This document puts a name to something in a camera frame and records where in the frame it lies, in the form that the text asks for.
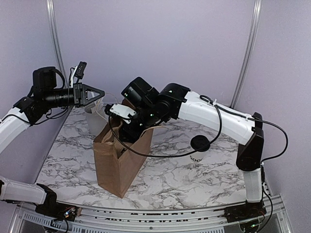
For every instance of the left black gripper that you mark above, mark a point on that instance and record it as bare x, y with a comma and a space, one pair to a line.
79, 87

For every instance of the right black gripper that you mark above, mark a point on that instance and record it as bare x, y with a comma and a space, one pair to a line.
133, 136

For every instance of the brown paper bag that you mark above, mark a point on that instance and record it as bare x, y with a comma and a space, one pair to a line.
116, 166

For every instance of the black plastic cup lid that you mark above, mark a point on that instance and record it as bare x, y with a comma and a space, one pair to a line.
200, 143

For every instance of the white paper cup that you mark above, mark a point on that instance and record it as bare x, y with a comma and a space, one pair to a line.
198, 156

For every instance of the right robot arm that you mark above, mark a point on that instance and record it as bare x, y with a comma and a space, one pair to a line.
179, 102

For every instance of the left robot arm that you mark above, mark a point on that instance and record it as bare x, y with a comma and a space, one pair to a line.
44, 99

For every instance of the white cylindrical straw holder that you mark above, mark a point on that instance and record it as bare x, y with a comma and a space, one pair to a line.
95, 117

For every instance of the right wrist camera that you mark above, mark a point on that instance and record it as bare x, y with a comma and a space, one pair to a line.
119, 110

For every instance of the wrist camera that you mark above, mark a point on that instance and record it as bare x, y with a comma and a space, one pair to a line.
119, 110
77, 73

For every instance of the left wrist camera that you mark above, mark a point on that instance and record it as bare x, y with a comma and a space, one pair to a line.
77, 73

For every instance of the left aluminium frame post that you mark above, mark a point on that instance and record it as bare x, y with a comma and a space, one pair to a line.
54, 35

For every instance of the aluminium frame post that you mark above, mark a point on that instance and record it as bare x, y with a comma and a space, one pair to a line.
248, 51
54, 35

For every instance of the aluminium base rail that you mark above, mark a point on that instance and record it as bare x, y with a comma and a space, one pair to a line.
217, 219

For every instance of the right aluminium frame post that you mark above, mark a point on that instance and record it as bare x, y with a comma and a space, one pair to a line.
248, 51

